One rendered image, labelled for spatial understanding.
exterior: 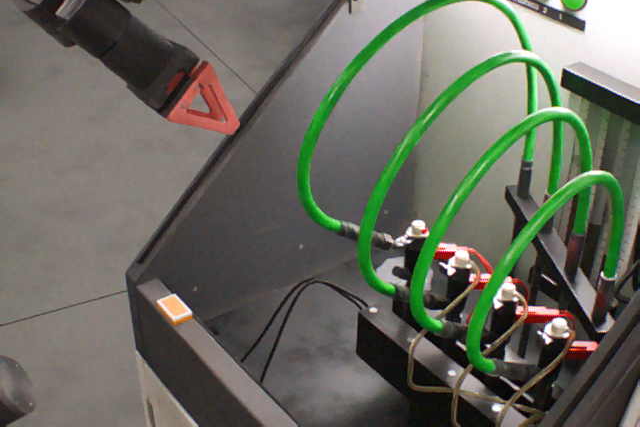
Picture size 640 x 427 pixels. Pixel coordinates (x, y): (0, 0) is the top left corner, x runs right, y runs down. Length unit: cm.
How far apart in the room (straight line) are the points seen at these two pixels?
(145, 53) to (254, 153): 50
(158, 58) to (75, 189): 259
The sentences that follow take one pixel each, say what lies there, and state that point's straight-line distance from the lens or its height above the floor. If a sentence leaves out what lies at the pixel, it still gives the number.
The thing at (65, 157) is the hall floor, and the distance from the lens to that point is 367.
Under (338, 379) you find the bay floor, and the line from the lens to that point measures 134.
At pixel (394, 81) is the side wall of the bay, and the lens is 145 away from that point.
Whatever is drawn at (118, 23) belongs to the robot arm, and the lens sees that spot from 85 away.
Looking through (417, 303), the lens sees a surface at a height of 118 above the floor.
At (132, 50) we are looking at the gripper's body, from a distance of 86.
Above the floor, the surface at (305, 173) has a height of 126.
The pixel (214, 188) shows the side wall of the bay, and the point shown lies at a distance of 132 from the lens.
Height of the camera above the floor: 175
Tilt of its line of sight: 32 degrees down
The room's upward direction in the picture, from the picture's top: 1 degrees clockwise
